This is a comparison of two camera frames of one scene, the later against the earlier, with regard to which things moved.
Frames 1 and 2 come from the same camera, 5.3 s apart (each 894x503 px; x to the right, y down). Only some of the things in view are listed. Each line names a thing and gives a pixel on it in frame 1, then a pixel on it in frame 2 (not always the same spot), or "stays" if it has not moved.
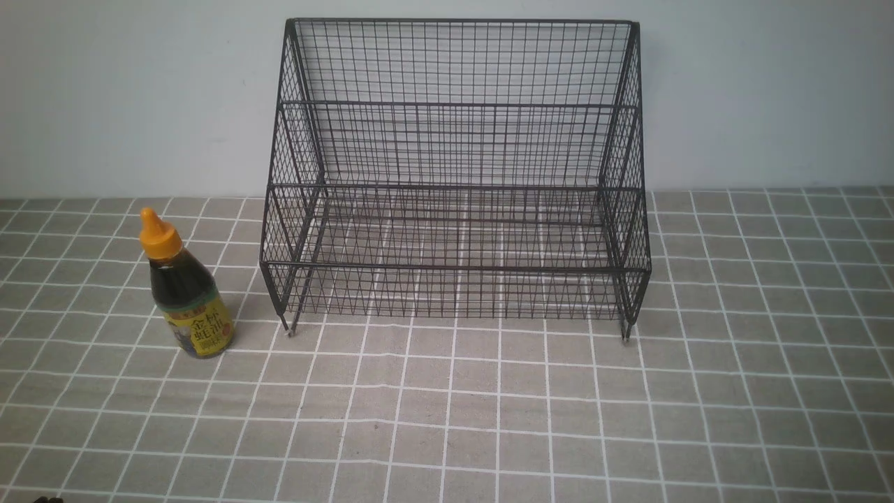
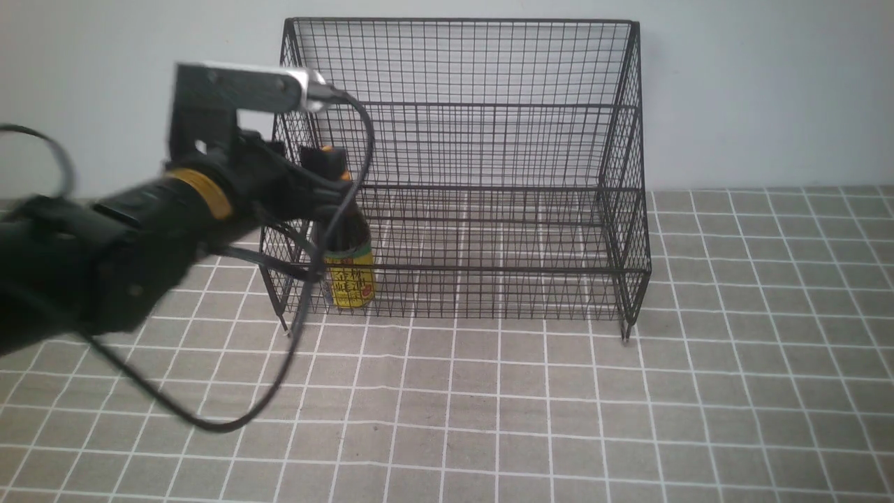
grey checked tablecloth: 641,346 stays
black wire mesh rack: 459,168 stays
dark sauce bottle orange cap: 196,314 to 350,275
